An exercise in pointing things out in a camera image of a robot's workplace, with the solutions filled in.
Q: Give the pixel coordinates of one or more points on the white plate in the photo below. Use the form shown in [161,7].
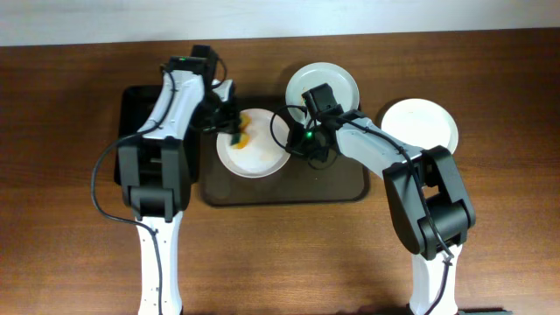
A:
[260,156]
[421,123]

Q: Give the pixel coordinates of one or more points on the black plastic tray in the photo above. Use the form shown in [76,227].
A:
[136,106]

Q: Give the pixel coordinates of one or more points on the green and yellow sponge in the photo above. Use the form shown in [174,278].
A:
[240,139]

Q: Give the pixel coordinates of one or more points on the brown plastic serving tray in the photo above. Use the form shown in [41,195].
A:
[295,183]

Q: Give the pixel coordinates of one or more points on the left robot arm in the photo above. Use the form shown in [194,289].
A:
[158,207]

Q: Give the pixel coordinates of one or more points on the pale blue plate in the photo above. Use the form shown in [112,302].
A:
[344,87]

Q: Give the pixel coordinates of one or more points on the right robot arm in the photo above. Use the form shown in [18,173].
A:
[430,209]

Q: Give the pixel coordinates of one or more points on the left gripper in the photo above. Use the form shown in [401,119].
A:
[223,123]

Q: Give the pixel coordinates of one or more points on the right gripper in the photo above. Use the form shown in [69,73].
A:
[299,146]

